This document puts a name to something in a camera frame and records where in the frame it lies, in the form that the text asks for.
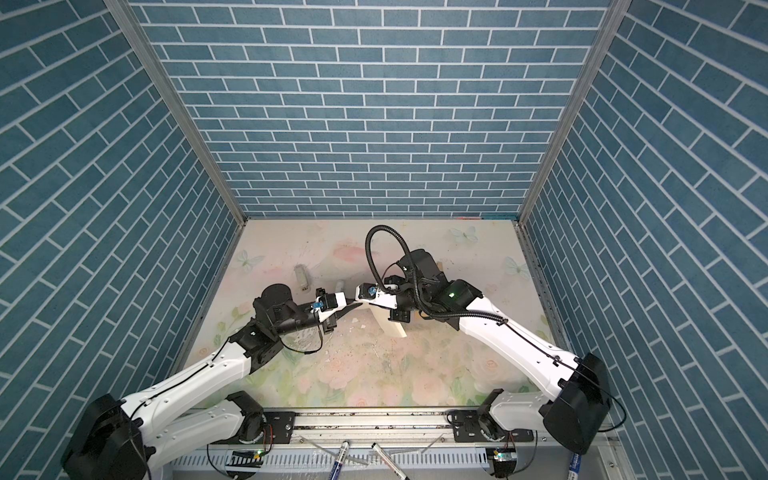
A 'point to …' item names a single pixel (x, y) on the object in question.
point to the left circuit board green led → (246, 458)
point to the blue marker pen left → (336, 469)
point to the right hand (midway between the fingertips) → (371, 293)
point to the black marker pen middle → (389, 460)
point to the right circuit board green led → (504, 460)
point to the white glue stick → (340, 286)
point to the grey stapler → (302, 276)
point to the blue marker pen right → (575, 466)
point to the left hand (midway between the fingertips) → (358, 301)
